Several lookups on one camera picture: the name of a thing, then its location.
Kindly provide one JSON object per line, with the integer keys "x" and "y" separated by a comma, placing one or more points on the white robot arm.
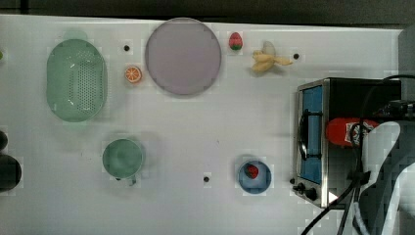
{"x": 388, "y": 159}

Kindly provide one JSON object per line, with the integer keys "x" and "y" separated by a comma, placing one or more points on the round grey plate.
{"x": 183, "y": 56}

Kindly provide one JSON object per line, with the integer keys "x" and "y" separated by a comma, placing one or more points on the toy strawberry in bowl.
{"x": 251, "y": 171}

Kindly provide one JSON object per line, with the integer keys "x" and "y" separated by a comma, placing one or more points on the peeled toy banana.
{"x": 266, "y": 58}

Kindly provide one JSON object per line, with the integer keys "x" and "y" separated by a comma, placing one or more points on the toy strawberry on table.
{"x": 235, "y": 41}

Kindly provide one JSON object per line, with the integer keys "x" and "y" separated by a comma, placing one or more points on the blue bowl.
{"x": 258, "y": 185}

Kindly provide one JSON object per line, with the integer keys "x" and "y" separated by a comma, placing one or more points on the toy orange half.
{"x": 133, "y": 74}

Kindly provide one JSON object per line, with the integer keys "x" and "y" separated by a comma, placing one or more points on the green cup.
{"x": 123, "y": 159}

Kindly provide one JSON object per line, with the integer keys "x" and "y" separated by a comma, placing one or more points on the green perforated colander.
{"x": 77, "y": 81}

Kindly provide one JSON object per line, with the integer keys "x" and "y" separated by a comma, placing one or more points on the dark round object left edge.
{"x": 10, "y": 169}

